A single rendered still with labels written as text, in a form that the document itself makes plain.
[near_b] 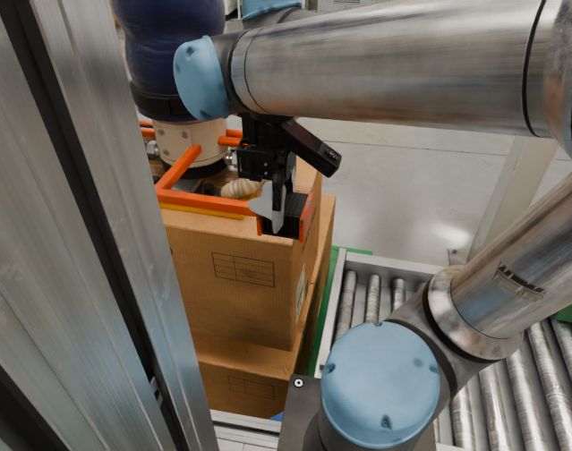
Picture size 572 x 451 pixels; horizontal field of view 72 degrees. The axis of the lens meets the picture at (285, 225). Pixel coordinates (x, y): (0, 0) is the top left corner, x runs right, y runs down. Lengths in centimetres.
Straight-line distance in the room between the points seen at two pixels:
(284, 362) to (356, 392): 87
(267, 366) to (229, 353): 13
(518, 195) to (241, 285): 153
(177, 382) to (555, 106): 20
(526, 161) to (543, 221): 169
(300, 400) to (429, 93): 53
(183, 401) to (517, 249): 31
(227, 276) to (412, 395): 63
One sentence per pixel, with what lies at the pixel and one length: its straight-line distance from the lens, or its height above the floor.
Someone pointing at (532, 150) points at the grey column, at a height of 81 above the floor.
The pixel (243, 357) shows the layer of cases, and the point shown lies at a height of 54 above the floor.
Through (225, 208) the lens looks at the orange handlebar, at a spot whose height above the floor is 120.
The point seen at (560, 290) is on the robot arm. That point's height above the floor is 138.
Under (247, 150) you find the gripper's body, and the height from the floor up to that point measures 134.
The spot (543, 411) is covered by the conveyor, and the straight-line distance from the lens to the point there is 148.
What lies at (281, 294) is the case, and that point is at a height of 91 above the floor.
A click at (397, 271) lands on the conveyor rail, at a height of 58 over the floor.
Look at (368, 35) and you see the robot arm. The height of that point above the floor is 157.
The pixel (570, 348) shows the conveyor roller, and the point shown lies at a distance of 159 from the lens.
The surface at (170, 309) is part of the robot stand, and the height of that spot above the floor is 150.
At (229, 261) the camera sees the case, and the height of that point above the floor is 99.
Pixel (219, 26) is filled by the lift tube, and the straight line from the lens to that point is 88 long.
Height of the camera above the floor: 163
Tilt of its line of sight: 39 degrees down
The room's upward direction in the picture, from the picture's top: straight up
